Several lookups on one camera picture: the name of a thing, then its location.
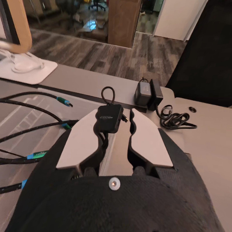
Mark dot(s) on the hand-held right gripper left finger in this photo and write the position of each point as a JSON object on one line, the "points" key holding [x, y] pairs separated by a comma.
{"points": [[78, 141]]}

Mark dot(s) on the clear plastic storage bin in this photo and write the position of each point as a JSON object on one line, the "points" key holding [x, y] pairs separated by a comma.
{"points": [[27, 117]]}

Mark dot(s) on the dark grey power adapter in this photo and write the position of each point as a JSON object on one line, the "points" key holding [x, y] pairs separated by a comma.
{"points": [[142, 94]]}

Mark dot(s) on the black desk outlet box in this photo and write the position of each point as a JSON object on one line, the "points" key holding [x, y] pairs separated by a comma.
{"points": [[156, 96]]}

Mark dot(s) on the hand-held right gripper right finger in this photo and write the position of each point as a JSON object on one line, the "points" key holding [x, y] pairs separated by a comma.
{"points": [[150, 145]]}

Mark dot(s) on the round desk grommet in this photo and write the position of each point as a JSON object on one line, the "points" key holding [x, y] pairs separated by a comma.
{"points": [[192, 109]]}

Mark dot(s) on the black HDMI hub adapter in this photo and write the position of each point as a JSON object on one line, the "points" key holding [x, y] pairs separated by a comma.
{"points": [[108, 119]]}

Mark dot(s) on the white stand base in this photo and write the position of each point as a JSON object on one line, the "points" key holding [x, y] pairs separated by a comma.
{"points": [[45, 69]]}

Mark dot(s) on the wooden cabinet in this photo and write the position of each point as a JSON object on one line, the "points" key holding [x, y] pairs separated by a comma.
{"points": [[123, 21]]}

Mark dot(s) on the black mesh panel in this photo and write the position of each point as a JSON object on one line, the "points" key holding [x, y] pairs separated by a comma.
{"points": [[204, 54]]}

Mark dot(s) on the black office chair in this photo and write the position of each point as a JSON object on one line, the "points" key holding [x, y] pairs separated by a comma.
{"points": [[97, 5]]}

